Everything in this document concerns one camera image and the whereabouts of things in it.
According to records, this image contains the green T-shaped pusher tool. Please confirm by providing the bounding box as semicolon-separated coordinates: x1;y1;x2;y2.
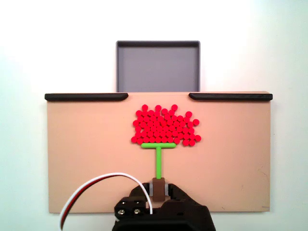
141;142;177;202

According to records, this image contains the tan rectangular board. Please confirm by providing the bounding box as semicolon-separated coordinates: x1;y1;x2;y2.
45;90;274;214

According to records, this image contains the grey square tray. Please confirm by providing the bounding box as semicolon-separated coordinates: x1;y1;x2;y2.
115;40;201;93

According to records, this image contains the white red black servo cable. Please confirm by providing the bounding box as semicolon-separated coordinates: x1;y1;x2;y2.
59;172;154;231

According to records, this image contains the black edge rail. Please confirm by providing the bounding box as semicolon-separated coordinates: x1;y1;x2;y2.
188;92;273;102
44;93;129;102

